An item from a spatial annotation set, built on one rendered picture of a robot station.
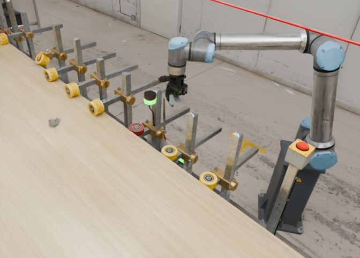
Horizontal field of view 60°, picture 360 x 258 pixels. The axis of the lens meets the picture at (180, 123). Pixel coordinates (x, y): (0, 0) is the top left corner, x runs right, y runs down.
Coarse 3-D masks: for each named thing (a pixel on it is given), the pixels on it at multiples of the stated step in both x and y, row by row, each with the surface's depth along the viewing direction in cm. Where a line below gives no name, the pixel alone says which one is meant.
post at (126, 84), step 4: (124, 72) 171; (128, 72) 172; (124, 76) 171; (128, 76) 172; (124, 80) 173; (128, 80) 173; (124, 84) 175; (128, 84) 175; (124, 88) 176; (128, 88) 176; (124, 92) 178; (128, 92) 178; (124, 104) 183; (128, 104) 182; (124, 108) 185; (128, 108) 184; (124, 112) 187; (128, 112) 185; (124, 116) 189; (128, 116) 187; (124, 120) 191; (128, 120) 189; (124, 124) 193; (128, 124) 190; (128, 128) 192
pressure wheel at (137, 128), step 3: (135, 123) 169; (138, 123) 169; (129, 126) 167; (132, 126) 167; (135, 126) 167; (138, 126) 167; (141, 126) 167; (129, 129) 165; (132, 129) 165; (135, 129) 165; (138, 129) 165; (141, 129) 165; (132, 132) 164; (135, 132) 164; (138, 132) 164; (141, 132) 165; (138, 135) 165
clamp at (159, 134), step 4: (148, 120) 178; (144, 124) 175; (148, 124) 175; (152, 128) 172; (160, 128) 173; (152, 132) 173; (156, 132) 171; (160, 132) 170; (156, 136) 170; (160, 136) 172
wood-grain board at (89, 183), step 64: (0, 64) 215; (0, 128) 159; (64, 128) 162; (0, 192) 127; (64, 192) 129; (128, 192) 131; (192, 192) 133; (0, 256) 105; (64, 256) 106; (128, 256) 108; (192, 256) 109; (256, 256) 111
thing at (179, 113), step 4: (184, 108) 192; (188, 108) 193; (176, 112) 188; (180, 112) 188; (184, 112) 191; (168, 116) 184; (172, 116) 185; (176, 116) 187; (180, 116) 190; (168, 120) 183; (172, 120) 186; (144, 128) 173; (148, 128) 174; (144, 132) 171; (148, 132) 174; (140, 136) 170
